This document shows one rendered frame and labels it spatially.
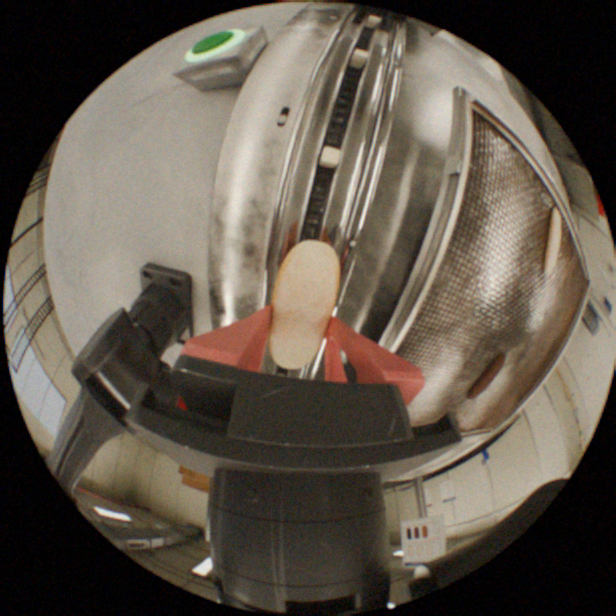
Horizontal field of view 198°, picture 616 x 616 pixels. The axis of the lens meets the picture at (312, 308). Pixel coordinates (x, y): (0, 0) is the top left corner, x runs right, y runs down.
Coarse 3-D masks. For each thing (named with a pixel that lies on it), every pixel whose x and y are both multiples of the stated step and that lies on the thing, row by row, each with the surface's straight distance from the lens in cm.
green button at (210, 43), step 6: (210, 36) 25; (216, 36) 24; (222, 36) 23; (228, 36) 23; (234, 36) 23; (198, 42) 25; (204, 42) 24; (210, 42) 23; (216, 42) 23; (222, 42) 22; (192, 48) 24; (198, 48) 23; (204, 48) 23; (210, 48) 22; (216, 48) 22; (198, 54) 23
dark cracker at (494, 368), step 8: (496, 360) 32; (504, 360) 33; (488, 368) 32; (496, 368) 33; (480, 376) 33; (488, 376) 33; (496, 376) 35; (480, 384) 34; (488, 384) 35; (472, 392) 35; (480, 392) 36
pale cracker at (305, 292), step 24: (288, 264) 11; (312, 264) 11; (336, 264) 11; (288, 288) 11; (312, 288) 11; (336, 288) 12; (288, 312) 12; (312, 312) 12; (288, 336) 13; (312, 336) 13; (288, 360) 15
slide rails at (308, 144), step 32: (352, 32) 31; (384, 32) 34; (384, 64) 26; (320, 96) 20; (320, 128) 19; (352, 128) 19; (352, 160) 19; (288, 192) 18; (352, 192) 18; (288, 224) 18
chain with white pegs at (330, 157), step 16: (368, 32) 34; (352, 64) 25; (352, 80) 24; (352, 96) 22; (336, 112) 21; (336, 128) 20; (336, 144) 20; (320, 160) 17; (336, 160) 16; (320, 176) 19; (320, 192) 19; (320, 208) 19; (304, 224) 19; (304, 240) 20
